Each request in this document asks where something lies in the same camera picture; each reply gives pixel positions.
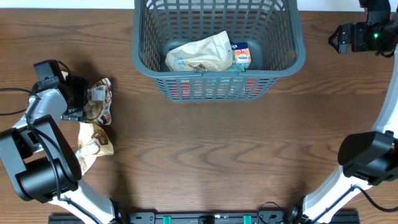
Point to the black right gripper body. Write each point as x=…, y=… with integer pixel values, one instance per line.
x=371, y=38

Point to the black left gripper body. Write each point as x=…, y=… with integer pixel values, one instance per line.
x=78, y=87

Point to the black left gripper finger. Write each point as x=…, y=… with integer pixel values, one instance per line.
x=49, y=76
x=74, y=117

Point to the clear cookie snack bag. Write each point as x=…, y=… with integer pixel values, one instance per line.
x=98, y=107

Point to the multicolour tissue pack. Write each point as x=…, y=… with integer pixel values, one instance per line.
x=241, y=55

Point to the orange pasta bag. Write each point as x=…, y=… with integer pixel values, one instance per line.
x=216, y=89

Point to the beige snack pouch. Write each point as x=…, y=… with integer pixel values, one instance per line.
x=213, y=54

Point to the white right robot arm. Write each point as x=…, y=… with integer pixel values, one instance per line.
x=364, y=159

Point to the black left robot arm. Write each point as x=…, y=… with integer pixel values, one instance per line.
x=38, y=159

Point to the brown white bottom snack bag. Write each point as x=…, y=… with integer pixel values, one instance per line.
x=93, y=142

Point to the grey plastic basket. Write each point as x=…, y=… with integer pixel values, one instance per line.
x=272, y=29

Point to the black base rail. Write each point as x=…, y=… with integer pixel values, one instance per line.
x=272, y=216

